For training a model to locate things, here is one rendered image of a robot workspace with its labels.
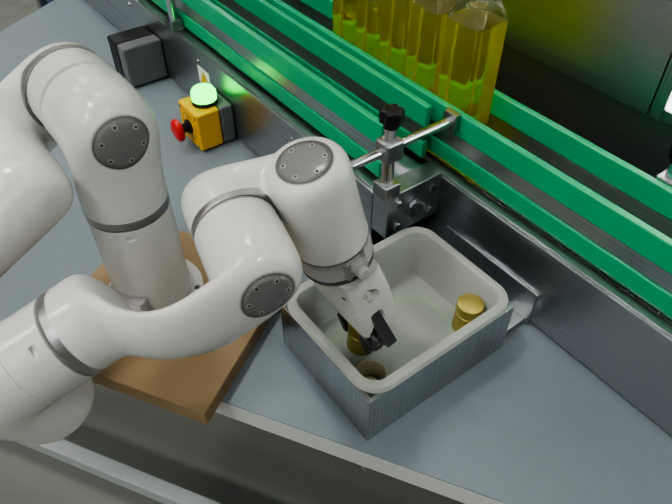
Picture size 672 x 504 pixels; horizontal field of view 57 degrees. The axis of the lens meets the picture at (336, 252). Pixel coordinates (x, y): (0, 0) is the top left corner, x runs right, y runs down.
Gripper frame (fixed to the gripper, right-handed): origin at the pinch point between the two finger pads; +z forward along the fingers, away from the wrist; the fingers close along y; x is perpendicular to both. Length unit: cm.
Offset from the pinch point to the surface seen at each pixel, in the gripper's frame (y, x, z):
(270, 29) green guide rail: 52, -23, -6
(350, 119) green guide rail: 19.7, -15.9, -10.0
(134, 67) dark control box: 77, -4, 2
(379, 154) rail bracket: 9.8, -13.2, -12.3
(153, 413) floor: 58, 38, 73
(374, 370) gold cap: -5.3, 2.5, 0.1
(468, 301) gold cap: -5.1, -12.2, 2.3
